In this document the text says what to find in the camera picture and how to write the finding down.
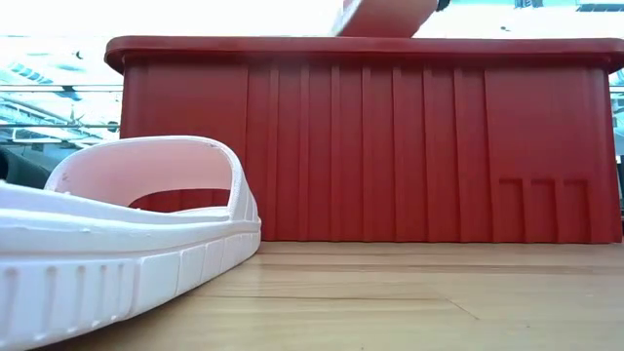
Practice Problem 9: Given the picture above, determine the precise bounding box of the pink rubber slide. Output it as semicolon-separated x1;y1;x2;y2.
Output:
330;0;440;40
0;135;263;351

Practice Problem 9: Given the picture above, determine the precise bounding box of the black rubber slide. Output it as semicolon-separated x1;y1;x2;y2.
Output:
0;147;52;191

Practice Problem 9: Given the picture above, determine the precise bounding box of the red plastic bin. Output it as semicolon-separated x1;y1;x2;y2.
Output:
103;34;624;245

